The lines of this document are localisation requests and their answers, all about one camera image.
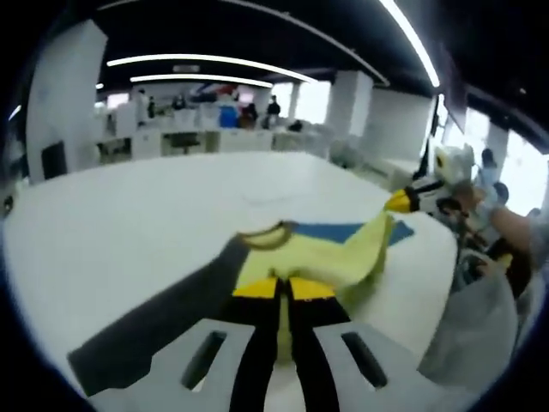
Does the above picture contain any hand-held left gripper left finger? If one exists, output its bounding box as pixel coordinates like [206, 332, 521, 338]
[83, 276, 280, 412]

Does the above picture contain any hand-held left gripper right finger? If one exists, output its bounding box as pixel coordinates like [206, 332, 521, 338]
[287, 276, 434, 412]

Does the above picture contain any yellow blue grey garment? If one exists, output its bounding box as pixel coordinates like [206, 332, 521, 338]
[67, 209, 416, 398]

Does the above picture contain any person's right hand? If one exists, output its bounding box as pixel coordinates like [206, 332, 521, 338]
[445, 179, 489, 216]

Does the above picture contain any black stand pole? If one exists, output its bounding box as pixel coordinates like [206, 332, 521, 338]
[418, 94, 438, 181]

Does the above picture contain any light blue wristband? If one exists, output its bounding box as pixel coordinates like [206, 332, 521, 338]
[478, 188, 505, 220]

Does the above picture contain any hanging dark display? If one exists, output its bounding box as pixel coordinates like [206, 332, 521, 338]
[440, 68, 469, 135]

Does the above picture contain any long ceiling light strip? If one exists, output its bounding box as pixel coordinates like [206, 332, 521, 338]
[129, 73, 275, 89]
[106, 53, 317, 83]
[379, 0, 442, 89]

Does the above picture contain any black office chair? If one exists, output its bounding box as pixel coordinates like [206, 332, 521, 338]
[171, 135, 201, 155]

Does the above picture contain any blue bin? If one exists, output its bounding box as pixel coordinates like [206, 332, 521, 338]
[218, 106, 239, 128]

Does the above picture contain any white counter cabinet row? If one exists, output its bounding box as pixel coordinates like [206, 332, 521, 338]
[96, 126, 331, 162]

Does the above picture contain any white tall cabinet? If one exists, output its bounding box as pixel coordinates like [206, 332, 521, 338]
[115, 105, 138, 139]

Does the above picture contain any black cabinet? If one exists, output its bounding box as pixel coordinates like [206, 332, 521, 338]
[40, 140, 68, 180]

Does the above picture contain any wide white square pillar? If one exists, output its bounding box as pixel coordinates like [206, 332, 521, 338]
[25, 19, 108, 184]

